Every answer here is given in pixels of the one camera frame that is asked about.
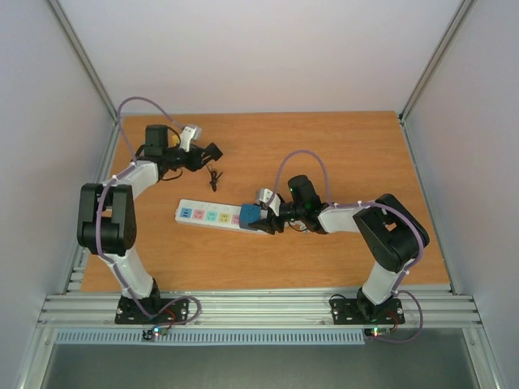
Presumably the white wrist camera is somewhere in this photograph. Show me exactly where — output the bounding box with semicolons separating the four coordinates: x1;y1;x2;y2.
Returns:
179;124;202;152
255;188;282;216

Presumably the small circuit board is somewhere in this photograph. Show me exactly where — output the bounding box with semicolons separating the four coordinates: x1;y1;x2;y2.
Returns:
364;327;395;339
141;327;169;342

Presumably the black power adapter plug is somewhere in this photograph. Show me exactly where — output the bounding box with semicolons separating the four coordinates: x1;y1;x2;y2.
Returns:
210;148;223;161

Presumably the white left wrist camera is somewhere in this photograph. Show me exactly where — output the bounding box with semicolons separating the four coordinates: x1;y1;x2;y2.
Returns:
179;124;202;152

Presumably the right small circuit board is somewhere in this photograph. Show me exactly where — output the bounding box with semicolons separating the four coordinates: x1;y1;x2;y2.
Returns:
364;327;395;339

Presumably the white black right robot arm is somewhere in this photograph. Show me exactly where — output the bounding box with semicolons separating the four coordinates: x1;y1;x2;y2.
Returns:
239;175;430;323

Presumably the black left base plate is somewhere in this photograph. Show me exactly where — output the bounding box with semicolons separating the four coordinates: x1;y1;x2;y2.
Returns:
114;297;191;325

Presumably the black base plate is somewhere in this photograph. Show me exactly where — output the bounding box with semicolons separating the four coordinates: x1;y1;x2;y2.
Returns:
114;297;191;325
328;293;405;326

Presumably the left small circuit board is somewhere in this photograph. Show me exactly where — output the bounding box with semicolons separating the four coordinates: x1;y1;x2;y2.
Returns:
141;327;169;342

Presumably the left aluminium corner post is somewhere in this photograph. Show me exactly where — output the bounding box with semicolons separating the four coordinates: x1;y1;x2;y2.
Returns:
45;0;117;122

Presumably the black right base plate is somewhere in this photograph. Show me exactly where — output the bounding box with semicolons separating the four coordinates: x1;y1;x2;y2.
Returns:
328;293;405;326

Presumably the grey slotted cable duct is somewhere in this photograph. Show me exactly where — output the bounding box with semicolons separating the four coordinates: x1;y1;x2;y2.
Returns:
55;328;365;347

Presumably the dark blue cube adapter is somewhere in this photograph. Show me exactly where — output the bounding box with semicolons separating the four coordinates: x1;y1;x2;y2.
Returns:
238;203;262;231

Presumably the black thin adapter cable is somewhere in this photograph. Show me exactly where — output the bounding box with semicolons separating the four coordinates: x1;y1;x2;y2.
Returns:
205;163;225;193

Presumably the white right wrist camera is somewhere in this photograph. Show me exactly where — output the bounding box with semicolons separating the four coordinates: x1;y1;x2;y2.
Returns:
255;188;282;216

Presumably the right aluminium corner post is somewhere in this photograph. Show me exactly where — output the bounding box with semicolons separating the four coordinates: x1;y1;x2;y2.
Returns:
397;0;477;126

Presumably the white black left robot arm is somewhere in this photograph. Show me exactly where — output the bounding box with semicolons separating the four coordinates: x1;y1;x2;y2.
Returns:
76;125;223;323

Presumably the aluminium front rail frame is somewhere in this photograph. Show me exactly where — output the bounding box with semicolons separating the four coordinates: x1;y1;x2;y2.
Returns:
36;285;483;328

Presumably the yellow cube socket adapter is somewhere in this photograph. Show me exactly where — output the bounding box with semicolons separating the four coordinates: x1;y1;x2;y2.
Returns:
169;135;180;147

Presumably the white power strip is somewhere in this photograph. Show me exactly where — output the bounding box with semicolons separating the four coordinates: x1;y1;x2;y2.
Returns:
175;199;267;235

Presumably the aluminium corner post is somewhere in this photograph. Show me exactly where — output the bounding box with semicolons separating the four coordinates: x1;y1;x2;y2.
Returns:
397;0;477;126
45;0;117;122

